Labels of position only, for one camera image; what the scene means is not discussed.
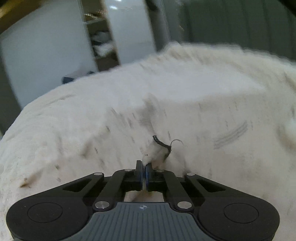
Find white garment with dark specks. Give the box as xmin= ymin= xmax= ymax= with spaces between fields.
xmin=0 ymin=78 xmax=296 ymax=241

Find white folded clothes on shelf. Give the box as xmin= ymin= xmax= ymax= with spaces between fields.
xmin=90 ymin=31 xmax=114 ymax=58

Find white fluffy bed blanket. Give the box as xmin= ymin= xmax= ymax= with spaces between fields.
xmin=1 ymin=44 xmax=295 ymax=169

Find dark blue cloth item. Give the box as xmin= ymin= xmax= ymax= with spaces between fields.
xmin=62 ymin=71 xmax=95 ymax=84

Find white wardrobe with open shelves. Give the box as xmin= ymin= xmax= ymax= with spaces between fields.
xmin=1 ymin=1 xmax=156 ymax=108

